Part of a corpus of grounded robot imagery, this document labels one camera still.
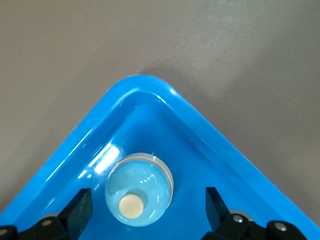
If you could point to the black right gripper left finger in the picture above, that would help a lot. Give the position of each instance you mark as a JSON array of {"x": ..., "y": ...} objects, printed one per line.
[{"x": 77, "y": 215}]

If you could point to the blue plastic tray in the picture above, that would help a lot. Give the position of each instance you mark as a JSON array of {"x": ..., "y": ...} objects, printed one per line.
[{"x": 187, "y": 150}]

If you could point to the light blue service bell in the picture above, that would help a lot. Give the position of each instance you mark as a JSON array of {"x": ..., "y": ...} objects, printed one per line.
[{"x": 140, "y": 180}]

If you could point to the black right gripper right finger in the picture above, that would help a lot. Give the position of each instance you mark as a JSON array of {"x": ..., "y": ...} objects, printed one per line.
[{"x": 217, "y": 212}]

